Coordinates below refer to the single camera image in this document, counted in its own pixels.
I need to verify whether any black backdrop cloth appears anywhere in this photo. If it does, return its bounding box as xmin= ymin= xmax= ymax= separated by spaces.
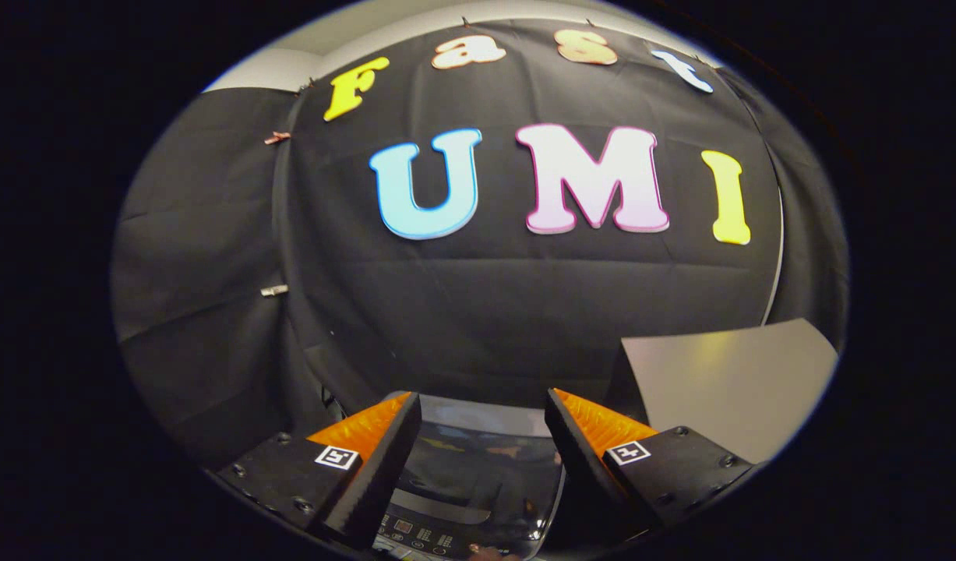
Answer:
xmin=110 ymin=19 xmax=851 ymax=472

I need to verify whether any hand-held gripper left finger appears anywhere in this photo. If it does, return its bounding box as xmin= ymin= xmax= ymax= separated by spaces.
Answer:
xmin=213 ymin=391 xmax=422 ymax=550

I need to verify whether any dark glass washing machine lid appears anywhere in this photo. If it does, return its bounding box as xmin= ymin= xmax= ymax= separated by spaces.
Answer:
xmin=394 ymin=423 xmax=566 ymax=540

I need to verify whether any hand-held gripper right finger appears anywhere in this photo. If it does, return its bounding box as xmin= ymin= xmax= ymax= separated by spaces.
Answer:
xmin=545 ymin=388 xmax=759 ymax=546

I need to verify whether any washing machine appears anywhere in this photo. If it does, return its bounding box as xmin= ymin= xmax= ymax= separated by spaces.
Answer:
xmin=372 ymin=392 xmax=603 ymax=561

